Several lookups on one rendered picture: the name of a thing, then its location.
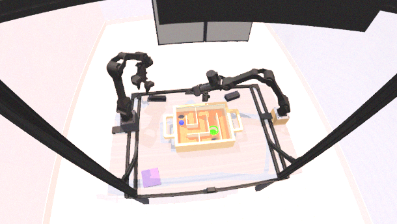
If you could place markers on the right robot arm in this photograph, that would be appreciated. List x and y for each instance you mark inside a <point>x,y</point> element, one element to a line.
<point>229,83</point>

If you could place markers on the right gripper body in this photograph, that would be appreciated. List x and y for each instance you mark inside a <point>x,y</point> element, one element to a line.
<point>202,88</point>

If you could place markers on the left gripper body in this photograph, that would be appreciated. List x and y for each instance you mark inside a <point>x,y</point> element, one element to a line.
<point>147,84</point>

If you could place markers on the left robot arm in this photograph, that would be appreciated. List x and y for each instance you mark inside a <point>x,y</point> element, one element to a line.
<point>114,69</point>

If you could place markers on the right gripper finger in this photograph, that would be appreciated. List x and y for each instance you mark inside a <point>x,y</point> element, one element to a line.
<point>190,91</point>

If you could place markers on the wooden maze board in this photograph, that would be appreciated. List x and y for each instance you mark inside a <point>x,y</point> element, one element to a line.
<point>202,126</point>

